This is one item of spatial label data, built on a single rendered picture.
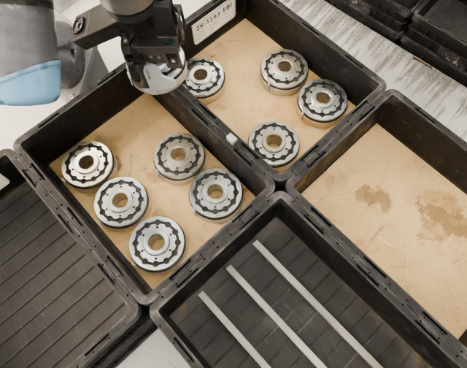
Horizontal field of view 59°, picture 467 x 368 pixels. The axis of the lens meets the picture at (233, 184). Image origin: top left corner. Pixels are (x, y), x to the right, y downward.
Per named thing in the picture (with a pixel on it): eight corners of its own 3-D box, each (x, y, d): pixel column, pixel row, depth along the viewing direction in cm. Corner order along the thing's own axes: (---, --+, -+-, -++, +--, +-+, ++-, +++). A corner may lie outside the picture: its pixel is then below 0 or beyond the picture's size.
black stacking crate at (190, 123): (39, 171, 86) (11, 145, 75) (149, 88, 93) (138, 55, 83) (158, 315, 74) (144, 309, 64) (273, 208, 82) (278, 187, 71)
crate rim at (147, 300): (14, 150, 77) (8, 144, 75) (140, 60, 84) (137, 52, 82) (147, 311, 65) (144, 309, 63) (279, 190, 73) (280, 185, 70)
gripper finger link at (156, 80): (181, 108, 69) (171, 69, 61) (146, 106, 69) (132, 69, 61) (183, 93, 70) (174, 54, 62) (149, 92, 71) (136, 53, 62)
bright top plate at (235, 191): (178, 193, 78) (178, 192, 78) (217, 159, 81) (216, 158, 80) (214, 229, 75) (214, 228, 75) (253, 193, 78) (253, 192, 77)
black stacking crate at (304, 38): (151, 87, 93) (139, 54, 83) (245, 17, 100) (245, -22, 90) (275, 207, 82) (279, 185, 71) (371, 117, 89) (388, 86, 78)
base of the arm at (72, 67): (34, 60, 101) (-5, 60, 92) (53, 6, 93) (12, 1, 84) (71, 102, 98) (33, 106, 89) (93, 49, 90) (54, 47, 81)
